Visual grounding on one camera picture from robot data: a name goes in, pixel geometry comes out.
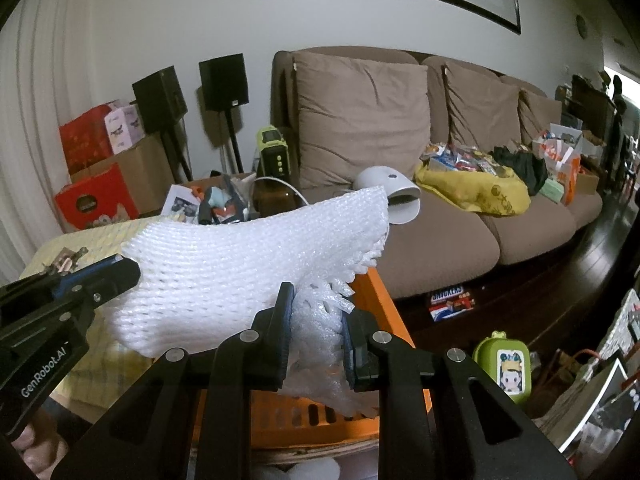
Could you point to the orange white paper bags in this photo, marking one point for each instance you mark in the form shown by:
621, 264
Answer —
560, 160

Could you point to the candy bar box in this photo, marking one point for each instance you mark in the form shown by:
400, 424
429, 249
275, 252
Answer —
450, 305

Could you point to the yellow plaid cloth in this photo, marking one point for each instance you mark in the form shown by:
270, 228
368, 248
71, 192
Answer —
100, 232

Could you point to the dark wooden cabinet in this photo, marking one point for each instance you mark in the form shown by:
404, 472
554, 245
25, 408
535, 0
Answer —
595, 125

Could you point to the pile of snack packets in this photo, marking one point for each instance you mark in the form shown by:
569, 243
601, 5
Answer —
460, 157

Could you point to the white pink carton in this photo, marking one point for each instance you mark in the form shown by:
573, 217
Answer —
125, 127

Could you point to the person's left hand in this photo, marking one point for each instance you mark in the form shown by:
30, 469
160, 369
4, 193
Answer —
37, 452

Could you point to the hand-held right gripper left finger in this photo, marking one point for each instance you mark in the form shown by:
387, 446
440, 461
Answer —
282, 340

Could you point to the stack of papers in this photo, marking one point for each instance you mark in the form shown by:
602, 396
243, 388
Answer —
590, 385

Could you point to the white dome lamp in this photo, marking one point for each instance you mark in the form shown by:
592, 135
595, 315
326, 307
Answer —
385, 185

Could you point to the brown cardboard box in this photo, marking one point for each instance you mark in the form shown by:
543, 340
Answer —
135, 170

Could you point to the yellow plush toy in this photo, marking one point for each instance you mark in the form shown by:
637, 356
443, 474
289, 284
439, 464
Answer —
480, 195

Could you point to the green black power station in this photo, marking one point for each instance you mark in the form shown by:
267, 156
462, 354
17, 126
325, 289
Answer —
272, 152

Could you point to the orange plastic basket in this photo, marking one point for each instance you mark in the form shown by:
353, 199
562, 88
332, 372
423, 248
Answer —
320, 430

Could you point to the green cartoon case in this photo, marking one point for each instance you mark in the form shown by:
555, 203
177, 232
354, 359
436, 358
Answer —
502, 370

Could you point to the black speaker stand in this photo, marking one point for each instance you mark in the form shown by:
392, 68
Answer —
234, 140
175, 155

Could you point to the black speaker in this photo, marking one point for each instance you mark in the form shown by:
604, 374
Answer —
160, 100
223, 82

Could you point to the brown sofa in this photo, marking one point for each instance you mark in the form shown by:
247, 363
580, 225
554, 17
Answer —
450, 245

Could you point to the large beige sofa cushion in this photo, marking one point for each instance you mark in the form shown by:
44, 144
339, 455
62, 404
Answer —
360, 120

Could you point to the tall red gift box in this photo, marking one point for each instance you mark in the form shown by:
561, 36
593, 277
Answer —
85, 140

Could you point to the open box of clutter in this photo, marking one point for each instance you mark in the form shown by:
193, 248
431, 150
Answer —
220, 205

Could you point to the white curtain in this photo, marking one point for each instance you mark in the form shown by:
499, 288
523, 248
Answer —
30, 135

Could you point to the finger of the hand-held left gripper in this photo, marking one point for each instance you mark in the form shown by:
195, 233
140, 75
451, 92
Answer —
85, 272
115, 277

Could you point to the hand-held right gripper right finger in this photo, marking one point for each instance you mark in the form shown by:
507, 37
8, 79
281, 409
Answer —
351, 355

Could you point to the black garment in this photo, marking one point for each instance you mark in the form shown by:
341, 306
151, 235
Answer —
522, 167

